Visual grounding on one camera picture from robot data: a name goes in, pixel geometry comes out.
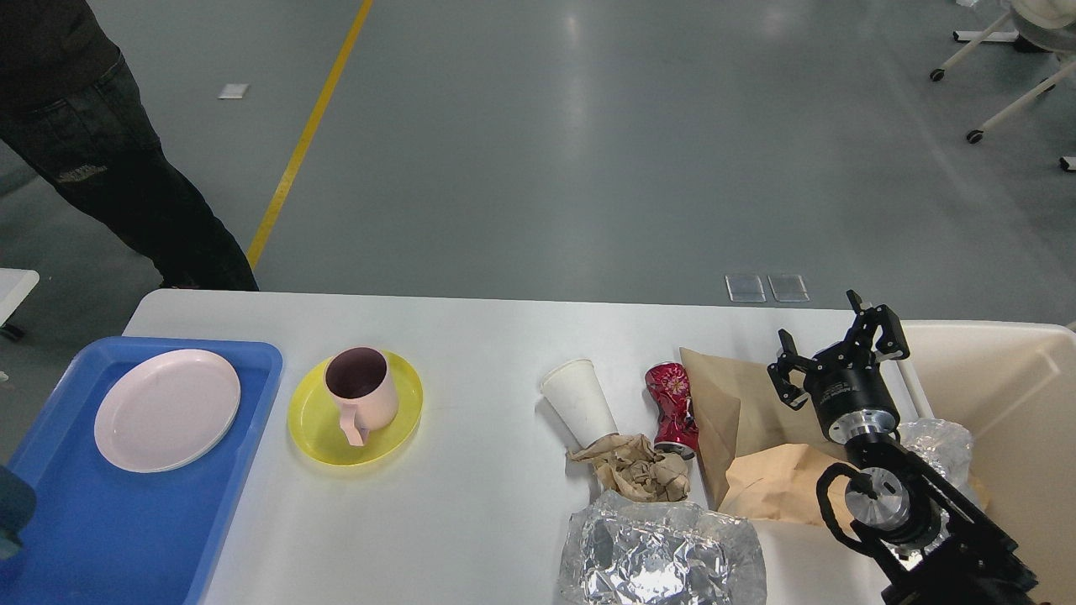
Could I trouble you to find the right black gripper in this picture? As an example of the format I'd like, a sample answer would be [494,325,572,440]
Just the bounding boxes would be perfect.
[766,290,911,444]

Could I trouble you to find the pink ribbed mug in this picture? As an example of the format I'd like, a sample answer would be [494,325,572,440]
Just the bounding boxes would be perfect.
[323,347,399,447]

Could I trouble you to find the yellow round plate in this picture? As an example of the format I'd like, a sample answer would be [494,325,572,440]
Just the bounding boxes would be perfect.
[286,350,424,470]

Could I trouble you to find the dark teal mug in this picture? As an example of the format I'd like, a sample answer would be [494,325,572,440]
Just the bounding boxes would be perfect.
[1,465,37,560]

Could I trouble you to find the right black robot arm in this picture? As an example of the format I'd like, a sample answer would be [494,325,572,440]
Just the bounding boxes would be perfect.
[766,291,1038,604]

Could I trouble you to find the flat brown paper bag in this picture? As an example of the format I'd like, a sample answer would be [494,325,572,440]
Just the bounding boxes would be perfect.
[679,347,844,510]

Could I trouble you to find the crumpled clear plastic wrap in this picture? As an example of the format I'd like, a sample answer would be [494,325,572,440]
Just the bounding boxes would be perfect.
[898,418,981,506]

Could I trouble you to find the crumpled tan paper bag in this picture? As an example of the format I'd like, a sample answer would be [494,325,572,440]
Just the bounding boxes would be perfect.
[718,444,839,527]

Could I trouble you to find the beige plastic bin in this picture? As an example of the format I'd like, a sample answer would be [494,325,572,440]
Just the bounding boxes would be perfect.
[904,320,1075,604]

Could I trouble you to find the crushed red can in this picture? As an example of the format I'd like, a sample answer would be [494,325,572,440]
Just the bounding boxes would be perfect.
[643,361,699,460]

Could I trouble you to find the crumpled brown paper ball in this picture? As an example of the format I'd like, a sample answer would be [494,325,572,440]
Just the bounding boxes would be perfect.
[567,433,691,502]

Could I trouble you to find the white paper cup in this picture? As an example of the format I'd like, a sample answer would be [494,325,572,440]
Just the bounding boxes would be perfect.
[541,358,619,448]

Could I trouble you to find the crumpled aluminium foil sheet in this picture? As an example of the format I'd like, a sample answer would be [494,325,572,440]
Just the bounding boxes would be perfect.
[557,491,767,604]

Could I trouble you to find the white rolling stand legs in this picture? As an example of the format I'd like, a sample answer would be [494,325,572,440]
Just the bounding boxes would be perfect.
[928,1,1073,145]

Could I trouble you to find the pink round plate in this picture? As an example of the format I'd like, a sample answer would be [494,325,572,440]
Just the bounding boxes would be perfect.
[93,349,241,472]

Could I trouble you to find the blue plastic tray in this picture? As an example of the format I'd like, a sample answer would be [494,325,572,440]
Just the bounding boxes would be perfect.
[1,337,283,604]

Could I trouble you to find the person in dark clothes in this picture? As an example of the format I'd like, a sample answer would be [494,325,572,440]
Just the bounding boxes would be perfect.
[1,1,258,292]

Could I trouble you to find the white side table corner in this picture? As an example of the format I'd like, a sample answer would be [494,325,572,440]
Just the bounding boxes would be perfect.
[1,268,41,342]

